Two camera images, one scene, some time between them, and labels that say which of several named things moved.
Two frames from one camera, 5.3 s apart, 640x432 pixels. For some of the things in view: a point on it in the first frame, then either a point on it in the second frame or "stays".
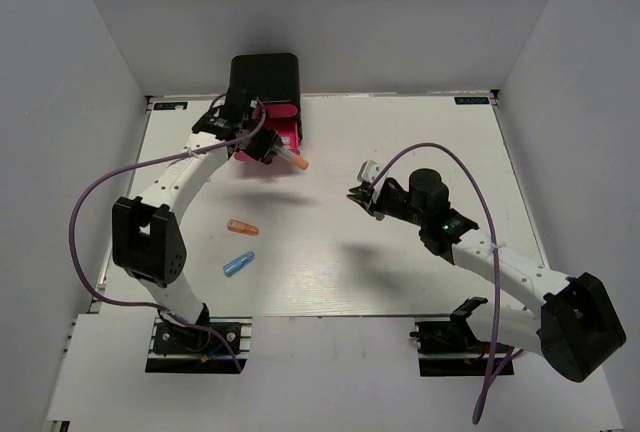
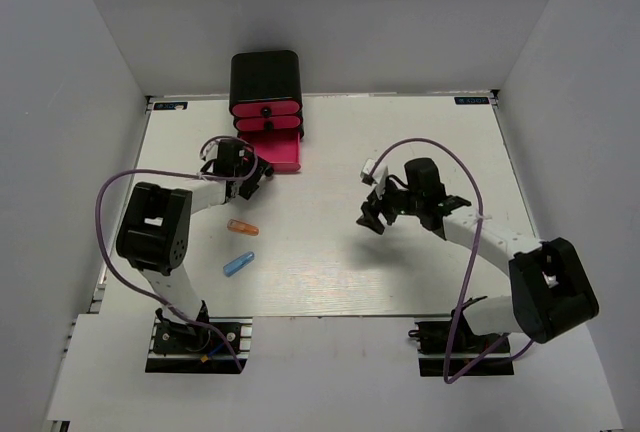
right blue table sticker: (473, 100) stays
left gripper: (263, 150) -> (251, 186)
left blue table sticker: (170, 106) stays
